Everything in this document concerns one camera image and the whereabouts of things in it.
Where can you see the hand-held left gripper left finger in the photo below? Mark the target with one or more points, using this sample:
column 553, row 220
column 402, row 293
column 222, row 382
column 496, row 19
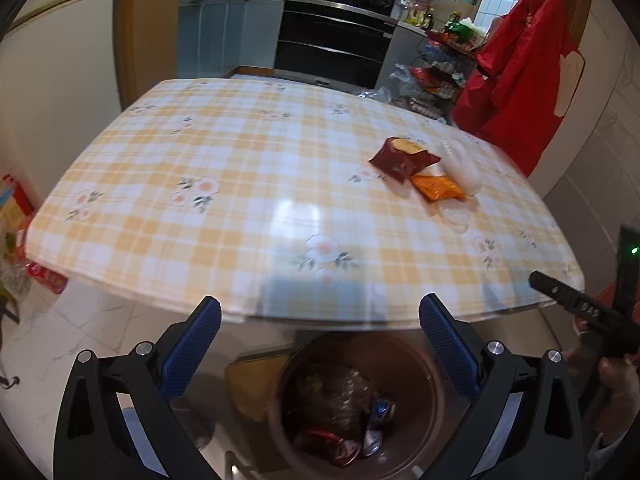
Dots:
column 192, row 347

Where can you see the person's right hand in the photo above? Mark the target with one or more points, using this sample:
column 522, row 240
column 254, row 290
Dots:
column 622, row 385

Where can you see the row of seasoning bottles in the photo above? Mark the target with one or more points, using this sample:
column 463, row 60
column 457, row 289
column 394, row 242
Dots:
column 417, row 12

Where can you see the clear plastic bags on floor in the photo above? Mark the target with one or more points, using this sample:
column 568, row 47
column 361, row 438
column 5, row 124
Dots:
column 380, row 92

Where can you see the person's right forearm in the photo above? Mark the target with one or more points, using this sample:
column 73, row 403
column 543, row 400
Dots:
column 617, row 457

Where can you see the grey kitchen cabinets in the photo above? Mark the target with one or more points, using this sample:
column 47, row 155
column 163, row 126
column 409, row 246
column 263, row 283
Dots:
column 225, row 35

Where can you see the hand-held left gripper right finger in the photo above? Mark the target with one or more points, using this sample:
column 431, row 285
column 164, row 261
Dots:
column 447, row 347

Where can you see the black built-in oven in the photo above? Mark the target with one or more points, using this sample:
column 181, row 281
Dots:
column 330, row 40

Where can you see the green glass bottle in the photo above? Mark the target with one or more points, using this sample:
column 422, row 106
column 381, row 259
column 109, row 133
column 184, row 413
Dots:
column 454, row 22

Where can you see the beige refrigerator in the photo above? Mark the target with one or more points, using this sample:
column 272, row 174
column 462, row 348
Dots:
column 50, row 100

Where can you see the red snack wrapper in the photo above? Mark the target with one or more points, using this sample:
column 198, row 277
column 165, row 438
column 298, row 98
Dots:
column 327, row 449

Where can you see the red hanging apron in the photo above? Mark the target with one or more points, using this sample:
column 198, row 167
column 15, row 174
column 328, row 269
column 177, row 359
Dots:
column 520, row 75

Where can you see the brown cardboard piece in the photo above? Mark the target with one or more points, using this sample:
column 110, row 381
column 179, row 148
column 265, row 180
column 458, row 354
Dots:
column 252, row 385

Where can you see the orange snack packet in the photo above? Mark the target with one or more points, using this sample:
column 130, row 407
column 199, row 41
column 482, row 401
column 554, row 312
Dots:
column 437, row 187

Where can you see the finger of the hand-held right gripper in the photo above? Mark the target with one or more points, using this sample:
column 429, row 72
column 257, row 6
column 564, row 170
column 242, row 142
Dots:
column 570, row 300

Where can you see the red packaging on floor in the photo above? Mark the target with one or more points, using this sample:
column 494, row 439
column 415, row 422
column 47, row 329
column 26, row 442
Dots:
column 20, row 240

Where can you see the brown round bin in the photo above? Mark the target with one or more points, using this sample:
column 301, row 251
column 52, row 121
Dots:
column 410, row 375

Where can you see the dark red snack packet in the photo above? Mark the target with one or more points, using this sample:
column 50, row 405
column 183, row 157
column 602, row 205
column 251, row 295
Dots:
column 400, row 160

